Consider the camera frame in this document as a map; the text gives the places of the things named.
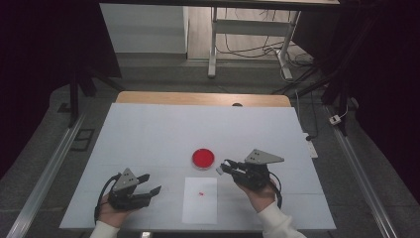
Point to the person's right hand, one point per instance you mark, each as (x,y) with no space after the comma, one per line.
(261,198)

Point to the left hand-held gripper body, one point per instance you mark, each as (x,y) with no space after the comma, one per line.
(126,183)

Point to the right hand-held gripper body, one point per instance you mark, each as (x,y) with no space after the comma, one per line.
(256,172)

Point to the dark curtain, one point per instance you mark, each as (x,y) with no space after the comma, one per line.
(386,82)
(36,59)

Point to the white paper sheet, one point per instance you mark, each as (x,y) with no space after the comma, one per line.
(200,208)

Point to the wooden table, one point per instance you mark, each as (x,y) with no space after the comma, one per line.
(198,98)

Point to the black tripod stand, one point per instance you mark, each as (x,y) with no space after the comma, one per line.
(341,95)
(74,99)

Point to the metal floor rail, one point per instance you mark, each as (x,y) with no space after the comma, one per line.
(360,178)
(46,178)

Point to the white table mat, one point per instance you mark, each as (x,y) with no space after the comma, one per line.
(165,129)

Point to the white desk frame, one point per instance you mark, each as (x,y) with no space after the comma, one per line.
(251,27)

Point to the small white adapter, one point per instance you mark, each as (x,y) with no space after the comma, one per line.
(335,119)

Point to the person's left hand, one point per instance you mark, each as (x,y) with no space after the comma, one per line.
(112,214)

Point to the white cabinet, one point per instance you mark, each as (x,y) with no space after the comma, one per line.
(145,29)

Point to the black floor socket frame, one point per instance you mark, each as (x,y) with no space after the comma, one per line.
(82,140)

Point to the round red ink pad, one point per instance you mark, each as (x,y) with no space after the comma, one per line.
(203,158)

